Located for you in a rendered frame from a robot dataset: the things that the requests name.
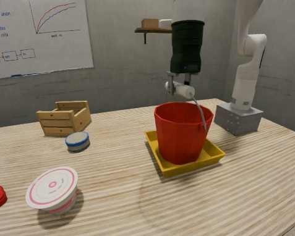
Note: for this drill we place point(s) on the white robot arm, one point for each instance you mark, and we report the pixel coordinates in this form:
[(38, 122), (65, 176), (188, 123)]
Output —
[(247, 46)]

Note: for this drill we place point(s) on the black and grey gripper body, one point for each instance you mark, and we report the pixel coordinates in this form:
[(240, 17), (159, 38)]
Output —
[(187, 35)]

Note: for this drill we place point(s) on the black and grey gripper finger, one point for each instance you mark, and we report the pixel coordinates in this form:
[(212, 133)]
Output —
[(188, 78), (170, 82)]

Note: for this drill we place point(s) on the wooden crate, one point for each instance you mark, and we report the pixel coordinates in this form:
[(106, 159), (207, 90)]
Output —
[(62, 121)]

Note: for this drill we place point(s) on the white and pink yogurt cup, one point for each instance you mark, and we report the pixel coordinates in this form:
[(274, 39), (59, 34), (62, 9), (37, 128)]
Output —
[(54, 191)]

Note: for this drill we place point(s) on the yellow shallow tray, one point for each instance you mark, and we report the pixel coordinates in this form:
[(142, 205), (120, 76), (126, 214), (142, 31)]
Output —
[(210, 154)]

